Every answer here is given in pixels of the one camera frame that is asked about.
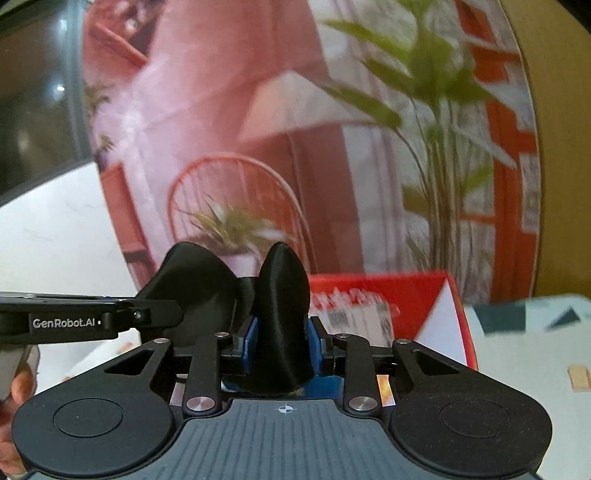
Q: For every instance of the white labelled packet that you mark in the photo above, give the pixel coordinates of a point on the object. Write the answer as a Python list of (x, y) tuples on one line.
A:
[(360, 318)]

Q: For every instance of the black eye mask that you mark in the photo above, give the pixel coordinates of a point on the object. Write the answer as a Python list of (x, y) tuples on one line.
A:
[(281, 295)]

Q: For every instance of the red strawberry print box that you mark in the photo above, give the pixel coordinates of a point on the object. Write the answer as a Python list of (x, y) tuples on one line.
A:
[(415, 286)]

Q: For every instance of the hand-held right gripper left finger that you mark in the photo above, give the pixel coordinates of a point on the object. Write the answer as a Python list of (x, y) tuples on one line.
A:
[(250, 341)]

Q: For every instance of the dark glass window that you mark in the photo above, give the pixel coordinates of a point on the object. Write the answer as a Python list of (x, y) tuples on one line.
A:
[(32, 92)]

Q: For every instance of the person's left hand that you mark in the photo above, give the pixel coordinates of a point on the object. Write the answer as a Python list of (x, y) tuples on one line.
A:
[(21, 387)]

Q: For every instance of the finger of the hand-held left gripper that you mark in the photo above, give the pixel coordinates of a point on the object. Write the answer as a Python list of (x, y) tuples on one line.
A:
[(152, 314)]

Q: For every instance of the wall poster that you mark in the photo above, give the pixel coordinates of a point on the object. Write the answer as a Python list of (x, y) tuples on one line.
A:
[(277, 115)]

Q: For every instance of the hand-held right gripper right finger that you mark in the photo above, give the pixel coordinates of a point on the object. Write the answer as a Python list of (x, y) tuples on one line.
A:
[(314, 344)]

